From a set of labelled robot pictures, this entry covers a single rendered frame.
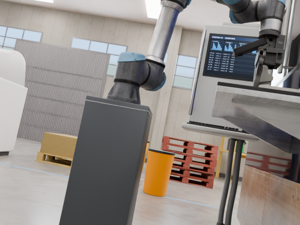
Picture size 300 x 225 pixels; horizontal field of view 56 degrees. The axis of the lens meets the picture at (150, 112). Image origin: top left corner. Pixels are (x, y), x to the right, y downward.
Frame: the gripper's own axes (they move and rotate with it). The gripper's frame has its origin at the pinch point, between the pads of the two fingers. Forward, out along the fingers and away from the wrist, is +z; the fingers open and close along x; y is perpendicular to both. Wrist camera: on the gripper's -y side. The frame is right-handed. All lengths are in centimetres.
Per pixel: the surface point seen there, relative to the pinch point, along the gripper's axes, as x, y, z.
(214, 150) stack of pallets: 446, 4, 19
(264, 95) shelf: -10.8, 1.8, 4.9
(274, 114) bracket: -2.3, 7.4, 9.0
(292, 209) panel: 32, 27, 42
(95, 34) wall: 701, -413, -272
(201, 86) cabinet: 90, -23, -18
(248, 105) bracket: -2.3, -1.2, 7.2
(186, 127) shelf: 68, -26, 13
